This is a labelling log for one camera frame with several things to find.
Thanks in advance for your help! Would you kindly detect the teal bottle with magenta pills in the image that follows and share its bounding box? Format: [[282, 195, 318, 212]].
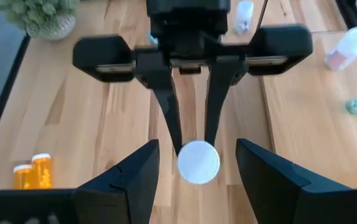
[[177, 139, 221, 185]]

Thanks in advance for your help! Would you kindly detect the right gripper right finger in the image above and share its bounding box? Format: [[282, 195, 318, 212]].
[[236, 139, 325, 224]]

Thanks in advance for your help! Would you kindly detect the green potted plant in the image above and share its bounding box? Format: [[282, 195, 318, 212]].
[[0, 0, 81, 41]]

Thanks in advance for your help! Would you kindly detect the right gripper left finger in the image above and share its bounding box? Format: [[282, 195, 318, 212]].
[[72, 139, 161, 224]]

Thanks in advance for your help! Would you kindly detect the clear medicine bottle white cap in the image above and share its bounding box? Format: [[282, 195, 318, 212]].
[[324, 26, 357, 73], [232, 0, 255, 35]]

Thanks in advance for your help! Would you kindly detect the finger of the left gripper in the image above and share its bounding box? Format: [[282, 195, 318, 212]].
[[204, 55, 248, 147], [134, 51, 184, 156]]

